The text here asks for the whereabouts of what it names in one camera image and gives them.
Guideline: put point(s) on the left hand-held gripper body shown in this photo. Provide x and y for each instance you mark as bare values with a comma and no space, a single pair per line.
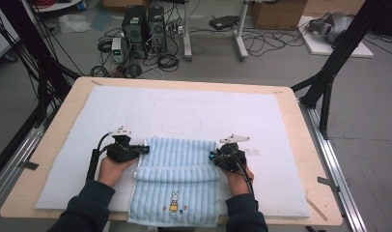
123,153

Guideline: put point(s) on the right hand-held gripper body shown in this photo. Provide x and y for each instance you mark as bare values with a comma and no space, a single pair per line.
231,158

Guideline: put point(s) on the light blue striped towel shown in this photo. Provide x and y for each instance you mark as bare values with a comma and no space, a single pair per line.
178,154

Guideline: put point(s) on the person's left hand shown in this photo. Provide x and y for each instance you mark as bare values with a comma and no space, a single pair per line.
110,172

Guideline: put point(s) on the person's right hand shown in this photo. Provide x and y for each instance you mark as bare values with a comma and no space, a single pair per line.
239,182

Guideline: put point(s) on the white foam mat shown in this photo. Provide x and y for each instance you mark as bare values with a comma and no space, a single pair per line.
265,112

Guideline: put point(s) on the black tape strip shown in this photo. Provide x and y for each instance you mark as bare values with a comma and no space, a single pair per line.
30,165
327,183

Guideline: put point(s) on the white power supply unit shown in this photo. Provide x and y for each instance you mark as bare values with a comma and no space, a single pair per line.
117,50

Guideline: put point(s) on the black computer tower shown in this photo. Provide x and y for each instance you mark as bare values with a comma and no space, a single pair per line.
157,29
134,32

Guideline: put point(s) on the desk with grey metal legs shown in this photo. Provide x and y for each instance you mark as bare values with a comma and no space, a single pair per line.
187,38

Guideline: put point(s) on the flat black device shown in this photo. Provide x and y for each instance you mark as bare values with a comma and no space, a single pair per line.
223,22

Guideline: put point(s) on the clear plastic bag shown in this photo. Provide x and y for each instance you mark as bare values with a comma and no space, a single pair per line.
73,24

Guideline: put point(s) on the white floor board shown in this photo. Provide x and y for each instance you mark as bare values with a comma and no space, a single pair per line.
319,48

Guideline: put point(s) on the large cardboard box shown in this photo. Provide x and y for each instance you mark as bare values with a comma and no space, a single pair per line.
277,14

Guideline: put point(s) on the white round table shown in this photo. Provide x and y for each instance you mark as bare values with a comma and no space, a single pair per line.
55,7

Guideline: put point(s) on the grey helmet-shaped device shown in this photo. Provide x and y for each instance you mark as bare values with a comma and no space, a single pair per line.
335,25

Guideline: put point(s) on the aluminium rail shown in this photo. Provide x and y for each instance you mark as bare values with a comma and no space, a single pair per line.
17,158
332,167

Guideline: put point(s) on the black metal frame stand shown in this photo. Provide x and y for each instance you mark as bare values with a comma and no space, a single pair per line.
30,42
342,48

